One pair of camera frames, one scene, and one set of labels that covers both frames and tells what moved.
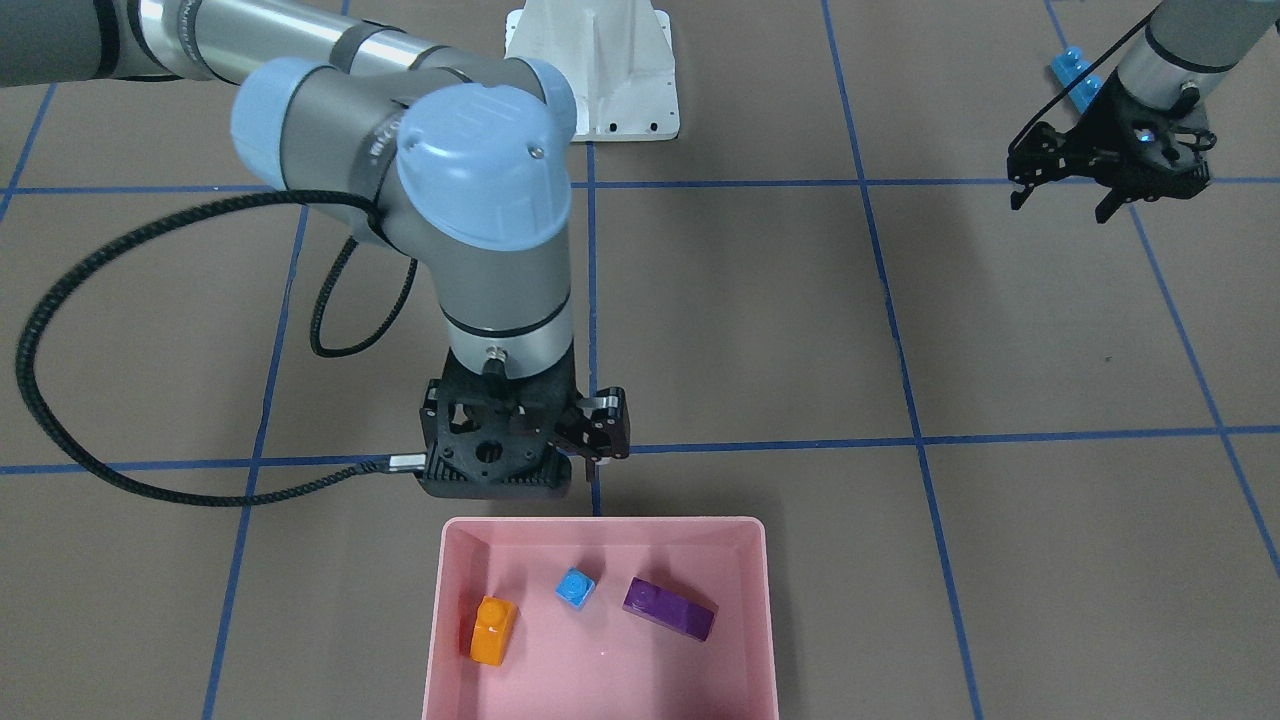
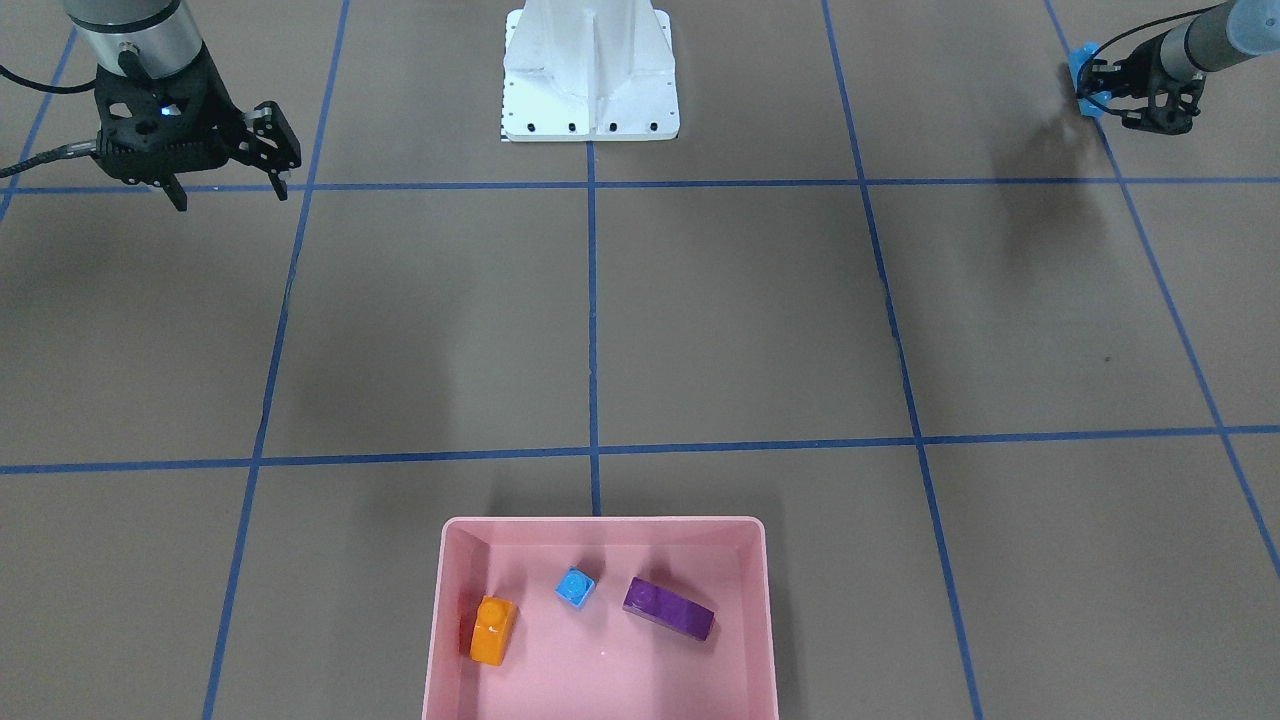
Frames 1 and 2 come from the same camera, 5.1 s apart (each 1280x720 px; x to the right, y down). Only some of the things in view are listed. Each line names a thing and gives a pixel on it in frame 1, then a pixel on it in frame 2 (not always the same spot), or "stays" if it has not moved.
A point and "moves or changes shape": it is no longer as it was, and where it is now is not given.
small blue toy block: (575, 587) stays
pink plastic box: (603, 660) stays
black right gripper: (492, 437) to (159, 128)
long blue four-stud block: (1066, 66) moves or changes shape
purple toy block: (669, 609) stays
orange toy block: (492, 630) stays
